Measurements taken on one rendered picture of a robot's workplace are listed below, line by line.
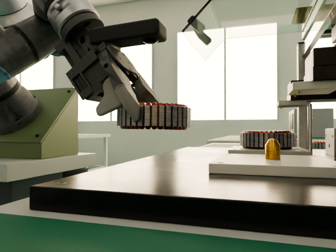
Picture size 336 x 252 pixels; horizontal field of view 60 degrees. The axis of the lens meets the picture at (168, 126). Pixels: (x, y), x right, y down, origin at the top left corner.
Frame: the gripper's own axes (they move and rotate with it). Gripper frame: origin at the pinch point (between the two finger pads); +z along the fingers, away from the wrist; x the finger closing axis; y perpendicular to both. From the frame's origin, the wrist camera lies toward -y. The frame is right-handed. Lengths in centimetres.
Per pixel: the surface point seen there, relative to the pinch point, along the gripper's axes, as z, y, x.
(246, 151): 12.0, -6.6, -16.7
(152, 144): -76, 157, -472
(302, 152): 17.7, -14.8, -16.7
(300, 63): 2, -30, -42
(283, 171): 15.0, -10.3, 7.5
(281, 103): 8.1, -17.7, -21.2
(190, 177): 9.8, -2.1, 11.1
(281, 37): -90, -132, -472
